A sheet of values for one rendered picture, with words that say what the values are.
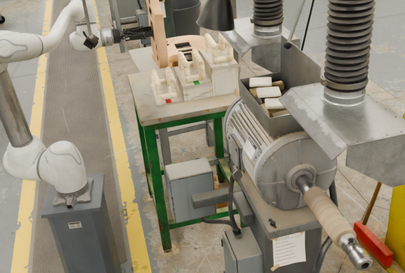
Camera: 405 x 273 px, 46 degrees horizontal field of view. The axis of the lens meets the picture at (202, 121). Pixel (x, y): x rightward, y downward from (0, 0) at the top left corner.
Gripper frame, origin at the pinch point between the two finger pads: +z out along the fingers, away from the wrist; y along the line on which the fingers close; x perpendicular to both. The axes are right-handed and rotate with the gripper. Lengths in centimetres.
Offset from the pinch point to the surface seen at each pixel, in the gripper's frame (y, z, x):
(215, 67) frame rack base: 13.9, 29.4, -19.8
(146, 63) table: -55, -1, -40
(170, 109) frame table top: 19.2, 3.0, -36.9
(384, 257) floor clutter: 73, 104, -120
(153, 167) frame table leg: 26, -11, -66
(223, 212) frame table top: 24, 27, -108
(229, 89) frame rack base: 14, 37, -34
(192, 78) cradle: 11.2, 17.3, -24.7
